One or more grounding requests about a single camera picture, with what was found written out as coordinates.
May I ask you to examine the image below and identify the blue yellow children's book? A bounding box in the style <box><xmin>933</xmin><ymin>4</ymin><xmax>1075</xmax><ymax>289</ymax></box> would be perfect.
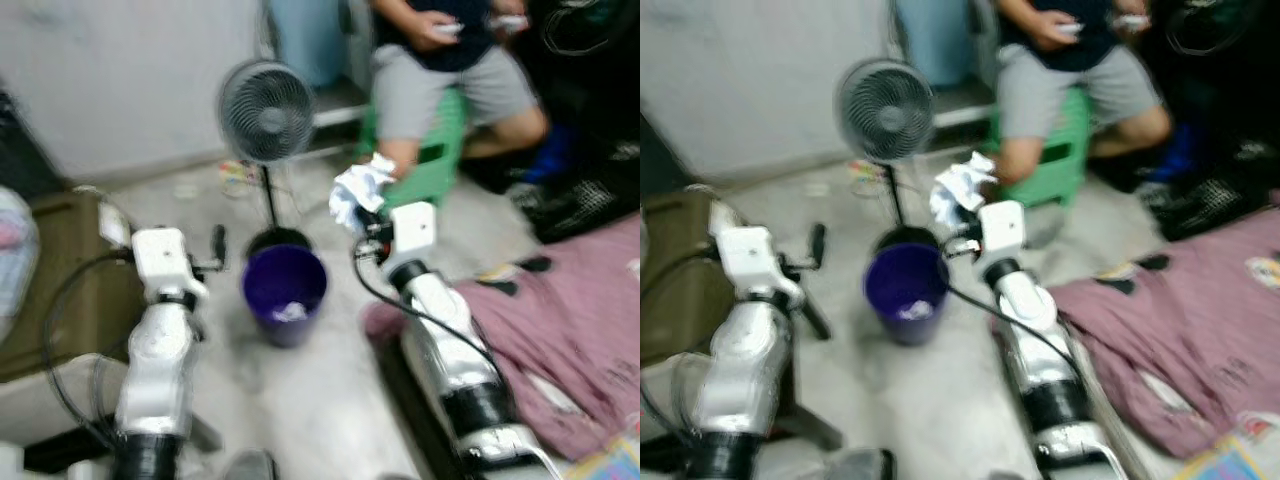
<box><xmin>1170</xmin><ymin>415</ymin><xmax>1280</xmax><ymax>480</ymax></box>
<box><xmin>560</xmin><ymin>435</ymin><xmax>641</xmax><ymax>480</ymax></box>

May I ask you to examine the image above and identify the purple waste bin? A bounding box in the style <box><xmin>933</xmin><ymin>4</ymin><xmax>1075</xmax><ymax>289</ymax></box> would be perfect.
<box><xmin>862</xmin><ymin>242</ymin><xmax>951</xmax><ymax>346</ymax></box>
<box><xmin>241</xmin><ymin>245</ymin><xmax>329</xmax><ymax>349</ymax></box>

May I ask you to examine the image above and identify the small colourful packet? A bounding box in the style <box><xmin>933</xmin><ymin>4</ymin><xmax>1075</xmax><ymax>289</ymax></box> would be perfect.
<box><xmin>218</xmin><ymin>160</ymin><xmax>263</xmax><ymax>196</ymax></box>
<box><xmin>848</xmin><ymin>158</ymin><xmax>891</xmax><ymax>196</ymax></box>

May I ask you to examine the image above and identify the green plastic stool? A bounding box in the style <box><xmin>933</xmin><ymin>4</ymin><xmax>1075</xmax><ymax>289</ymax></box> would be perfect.
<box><xmin>355</xmin><ymin>88</ymin><xmax>469</xmax><ymax>211</ymax></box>
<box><xmin>985</xmin><ymin>88</ymin><xmax>1093</xmax><ymax>209</ymax></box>

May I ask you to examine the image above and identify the olive brown box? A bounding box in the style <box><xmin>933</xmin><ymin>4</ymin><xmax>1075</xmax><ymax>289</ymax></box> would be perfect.
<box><xmin>0</xmin><ymin>190</ymin><xmax>146</xmax><ymax>381</ymax></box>
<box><xmin>640</xmin><ymin>188</ymin><xmax>746</xmax><ymax>366</ymax></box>

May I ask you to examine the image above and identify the grey standing fan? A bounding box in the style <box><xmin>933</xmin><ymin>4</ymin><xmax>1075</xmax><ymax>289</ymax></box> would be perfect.
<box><xmin>217</xmin><ymin>60</ymin><xmax>319</xmax><ymax>261</ymax></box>
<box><xmin>835</xmin><ymin>58</ymin><xmax>936</xmax><ymax>256</ymax></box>

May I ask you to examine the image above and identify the person in grey shorts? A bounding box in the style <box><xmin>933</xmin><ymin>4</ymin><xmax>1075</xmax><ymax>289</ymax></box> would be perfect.
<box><xmin>355</xmin><ymin>0</ymin><xmax>551</xmax><ymax>191</ymax></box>
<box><xmin>985</xmin><ymin>0</ymin><xmax>1173</xmax><ymax>191</ymax></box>

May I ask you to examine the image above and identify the blue bag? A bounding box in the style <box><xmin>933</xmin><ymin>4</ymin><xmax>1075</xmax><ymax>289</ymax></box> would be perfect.
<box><xmin>525</xmin><ymin>125</ymin><xmax>576</xmax><ymax>186</ymax></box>
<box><xmin>1150</xmin><ymin>120</ymin><xmax>1201</xmax><ymax>181</ymax></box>

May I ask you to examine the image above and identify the white pink bag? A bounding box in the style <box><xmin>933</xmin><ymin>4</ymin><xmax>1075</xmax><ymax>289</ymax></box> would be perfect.
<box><xmin>0</xmin><ymin>185</ymin><xmax>41</xmax><ymax>341</ymax></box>

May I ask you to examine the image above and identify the grey left robot leg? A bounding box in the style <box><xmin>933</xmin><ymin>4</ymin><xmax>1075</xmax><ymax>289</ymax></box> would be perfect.
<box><xmin>225</xmin><ymin>450</ymin><xmax>281</xmax><ymax>480</ymax></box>
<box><xmin>825</xmin><ymin>448</ymin><xmax>896</xmax><ymax>480</ymax></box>

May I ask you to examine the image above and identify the light blue barrel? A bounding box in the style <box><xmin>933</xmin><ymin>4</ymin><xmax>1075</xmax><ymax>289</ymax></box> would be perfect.
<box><xmin>892</xmin><ymin>0</ymin><xmax>976</xmax><ymax>89</ymax></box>
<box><xmin>268</xmin><ymin>0</ymin><xmax>349</xmax><ymax>89</ymax></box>

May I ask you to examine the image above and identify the black mesh basket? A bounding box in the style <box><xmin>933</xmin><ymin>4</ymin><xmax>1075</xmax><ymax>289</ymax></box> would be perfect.
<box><xmin>1150</xmin><ymin>140</ymin><xmax>1280</xmax><ymax>241</ymax></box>
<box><xmin>530</xmin><ymin>140</ymin><xmax>641</xmax><ymax>246</ymax></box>

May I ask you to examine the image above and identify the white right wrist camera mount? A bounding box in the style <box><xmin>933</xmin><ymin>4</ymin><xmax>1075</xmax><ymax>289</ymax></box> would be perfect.
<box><xmin>978</xmin><ymin>200</ymin><xmax>1029</xmax><ymax>266</ymax></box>
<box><xmin>385</xmin><ymin>200</ymin><xmax>439</xmax><ymax>271</ymax></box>

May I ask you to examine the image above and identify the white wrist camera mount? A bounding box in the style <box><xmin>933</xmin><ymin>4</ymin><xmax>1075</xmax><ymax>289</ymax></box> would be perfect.
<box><xmin>130</xmin><ymin>227</ymin><xmax>211</xmax><ymax>306</ymax></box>
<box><xmin>715</xmin><ymin>225</ymin><xmax>806</xmax><ymax>306</ymax></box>
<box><xmin>385</xmin><ymin>200</ymin><xmax>439</xmax><ymax>271</ymax></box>
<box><xmin>978</xmin><ymin>200</ymin><xmax>1029</xmax><ymax>266</ymax></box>

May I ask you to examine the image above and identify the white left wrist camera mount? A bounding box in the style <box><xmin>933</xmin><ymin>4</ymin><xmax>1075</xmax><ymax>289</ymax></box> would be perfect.
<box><xmin>130</xmin><ymin>227</ymin><xmax>211</xmax><ymax>306</ymax></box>
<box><xmin>715</xmin><ymin>225</ymin><xmax>806</xmax><ymax>306</ymax></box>

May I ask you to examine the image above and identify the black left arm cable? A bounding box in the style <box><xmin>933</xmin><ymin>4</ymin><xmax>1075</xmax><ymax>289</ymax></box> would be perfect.
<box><xmin>40</xmin><ymin>248</ymin><xmax>141</xmax><ymax>456</ymax></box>
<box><xmin>640</xmin><ymin>250</ymin><xmax>721</xmax><ymax>441</ymax></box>

